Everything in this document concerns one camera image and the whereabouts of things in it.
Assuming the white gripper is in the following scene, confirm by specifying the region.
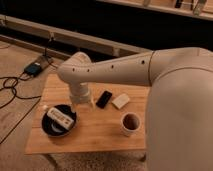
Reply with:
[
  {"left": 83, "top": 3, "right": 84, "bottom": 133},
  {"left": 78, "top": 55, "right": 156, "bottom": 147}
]
[{"left": 69, "top": 83, "right": 95, "bottom": 113}]

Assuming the black phone-like eraser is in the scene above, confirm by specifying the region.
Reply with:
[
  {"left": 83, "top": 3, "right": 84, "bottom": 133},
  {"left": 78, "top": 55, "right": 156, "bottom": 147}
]
[{"left": 96, "top": 91, "right": 112, "bottom": 108}]

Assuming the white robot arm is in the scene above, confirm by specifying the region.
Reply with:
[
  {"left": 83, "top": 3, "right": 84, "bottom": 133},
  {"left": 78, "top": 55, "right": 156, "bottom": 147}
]
[{"left": 58, "top": 49, "right": 213, "bottom": 171}]

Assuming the black floor cable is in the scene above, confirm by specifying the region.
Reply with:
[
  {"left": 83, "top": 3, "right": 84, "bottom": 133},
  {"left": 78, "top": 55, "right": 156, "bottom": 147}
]
[{"left": 0, "top": 74, "right": 42, "bottom": 145}]

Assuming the wooden table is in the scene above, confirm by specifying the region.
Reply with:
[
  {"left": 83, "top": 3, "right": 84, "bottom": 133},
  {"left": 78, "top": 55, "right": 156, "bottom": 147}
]
[{"left": 25, "top": 74, "right": 149, "bottom": 154}]

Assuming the black round bowl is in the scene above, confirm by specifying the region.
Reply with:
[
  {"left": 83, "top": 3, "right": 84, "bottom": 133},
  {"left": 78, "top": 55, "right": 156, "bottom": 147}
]
[{"left": 41, "top": 104, "right": 77, "bottom": 137}]

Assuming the white rectangular block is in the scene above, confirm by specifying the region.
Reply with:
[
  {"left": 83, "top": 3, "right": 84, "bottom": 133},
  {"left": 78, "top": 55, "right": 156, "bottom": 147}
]
[{"left": 112, "top": 93, "right": 130, "bottom": 109}]

